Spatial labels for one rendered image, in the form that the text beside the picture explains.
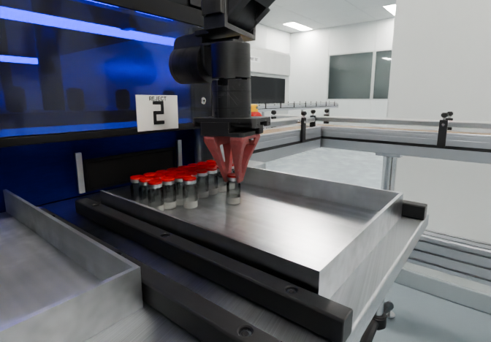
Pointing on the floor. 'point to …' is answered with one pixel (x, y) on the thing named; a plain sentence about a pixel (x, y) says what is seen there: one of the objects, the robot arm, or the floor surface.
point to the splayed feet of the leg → (378, 322)
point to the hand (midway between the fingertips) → (233, 176)
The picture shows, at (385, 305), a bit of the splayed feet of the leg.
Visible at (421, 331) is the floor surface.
